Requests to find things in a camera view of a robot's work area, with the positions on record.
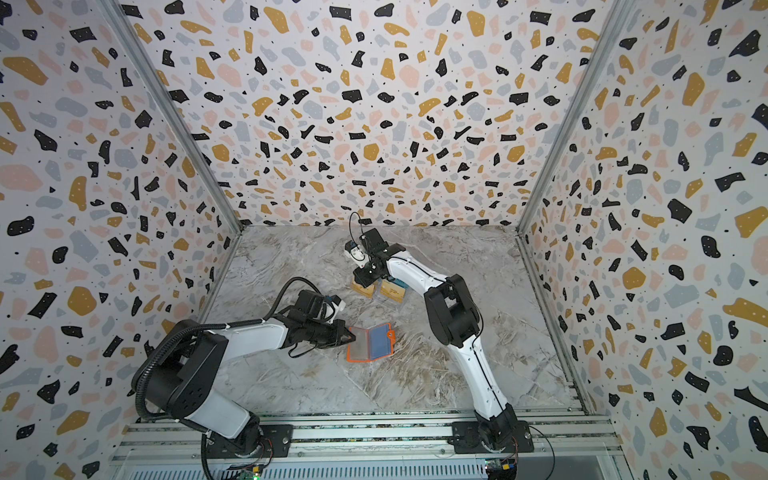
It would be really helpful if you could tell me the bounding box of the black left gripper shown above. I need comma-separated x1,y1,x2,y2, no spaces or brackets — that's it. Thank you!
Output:
307,318,358,347

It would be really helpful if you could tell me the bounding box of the gold vip card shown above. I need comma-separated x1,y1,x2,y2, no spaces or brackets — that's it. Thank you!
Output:
351,281,376,299
380,280,407,303

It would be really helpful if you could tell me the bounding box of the orange card wallet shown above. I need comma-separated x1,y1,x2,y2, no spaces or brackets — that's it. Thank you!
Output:
346,323,396,363

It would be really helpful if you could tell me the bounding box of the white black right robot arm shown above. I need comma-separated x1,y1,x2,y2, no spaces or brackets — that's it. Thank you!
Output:
344,229,518,451

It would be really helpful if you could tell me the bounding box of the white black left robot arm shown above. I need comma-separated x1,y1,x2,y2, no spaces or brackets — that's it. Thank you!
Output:
132,289,355,442

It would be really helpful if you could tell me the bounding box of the clear acrylic card display stand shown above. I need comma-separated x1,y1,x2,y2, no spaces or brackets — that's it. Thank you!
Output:
351,278,407,303

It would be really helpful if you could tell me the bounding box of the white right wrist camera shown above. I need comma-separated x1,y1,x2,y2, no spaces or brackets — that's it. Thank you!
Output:
344,240,369,267

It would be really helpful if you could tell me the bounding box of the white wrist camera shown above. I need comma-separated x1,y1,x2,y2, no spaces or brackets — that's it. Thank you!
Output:
344,240,369,267
324,295,345,314

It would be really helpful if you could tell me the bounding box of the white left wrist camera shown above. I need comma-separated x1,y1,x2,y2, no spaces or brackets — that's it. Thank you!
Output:
324,295,345,314

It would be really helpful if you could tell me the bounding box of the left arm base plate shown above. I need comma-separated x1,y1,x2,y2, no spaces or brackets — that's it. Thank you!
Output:
206,424,294,462

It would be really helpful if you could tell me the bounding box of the black corrugated cable conduit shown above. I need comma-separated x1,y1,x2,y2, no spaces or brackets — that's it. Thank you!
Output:
134,276,310,421

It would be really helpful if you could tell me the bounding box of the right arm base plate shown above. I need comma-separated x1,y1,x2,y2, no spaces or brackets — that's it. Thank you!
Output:
447,420,534,455

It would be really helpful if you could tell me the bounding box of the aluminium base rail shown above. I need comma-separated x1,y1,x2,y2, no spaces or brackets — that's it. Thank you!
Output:
104,409,632,479

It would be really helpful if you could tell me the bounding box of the aluminium right corner post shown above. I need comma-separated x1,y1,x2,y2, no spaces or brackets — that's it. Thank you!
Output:
516,1,636,235

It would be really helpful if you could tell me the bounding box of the aluminium corner post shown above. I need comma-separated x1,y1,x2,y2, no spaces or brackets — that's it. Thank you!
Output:
96,1,243,236
516,1,636,235

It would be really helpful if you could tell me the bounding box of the aluminium left corner post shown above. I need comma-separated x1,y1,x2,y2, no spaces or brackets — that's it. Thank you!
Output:
96,1,243,236

